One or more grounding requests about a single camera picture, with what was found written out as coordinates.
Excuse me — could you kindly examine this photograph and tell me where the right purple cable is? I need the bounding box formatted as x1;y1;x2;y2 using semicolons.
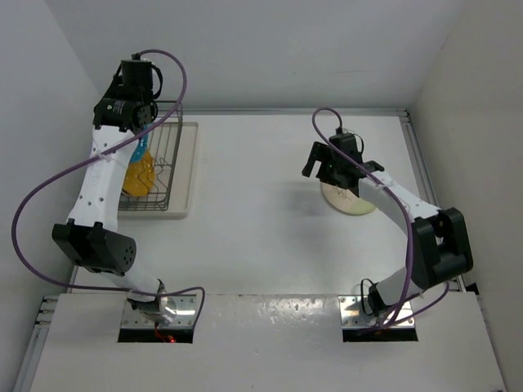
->
311;107;450;330

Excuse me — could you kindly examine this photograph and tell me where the cream drip tray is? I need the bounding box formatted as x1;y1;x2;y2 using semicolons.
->
118;122;199;221

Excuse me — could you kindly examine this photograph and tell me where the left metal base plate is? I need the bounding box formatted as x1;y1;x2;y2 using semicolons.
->
121;295;197;330

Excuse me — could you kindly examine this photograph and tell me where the purple cable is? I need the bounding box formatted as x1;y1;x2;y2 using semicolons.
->
311;107;450;330
11;48;205;327

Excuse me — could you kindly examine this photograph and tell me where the wire dish rack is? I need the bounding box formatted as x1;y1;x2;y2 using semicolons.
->
118;107;183;212

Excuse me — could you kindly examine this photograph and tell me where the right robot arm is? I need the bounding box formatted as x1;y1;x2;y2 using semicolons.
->
302;133;473;320

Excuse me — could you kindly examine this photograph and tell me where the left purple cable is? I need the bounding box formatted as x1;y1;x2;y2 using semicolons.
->
11;48;205;327

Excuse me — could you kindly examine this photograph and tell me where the teal dotted plate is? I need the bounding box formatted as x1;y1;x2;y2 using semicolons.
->
129;134;149;163

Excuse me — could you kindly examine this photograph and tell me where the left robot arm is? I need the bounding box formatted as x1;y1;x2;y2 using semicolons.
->
52;56;174;325

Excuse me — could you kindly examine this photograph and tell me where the yellow dotted plate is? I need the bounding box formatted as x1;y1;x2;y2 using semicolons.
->
122;149;156;198

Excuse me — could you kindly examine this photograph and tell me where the metal base plate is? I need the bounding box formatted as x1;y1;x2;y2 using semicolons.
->
338;295;415;331
121;295;197;330

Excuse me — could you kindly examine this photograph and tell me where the cream green plate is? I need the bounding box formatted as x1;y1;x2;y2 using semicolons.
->
320;182;376;216

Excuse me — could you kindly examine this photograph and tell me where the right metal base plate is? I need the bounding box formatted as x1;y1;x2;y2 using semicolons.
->
338;295;415;331

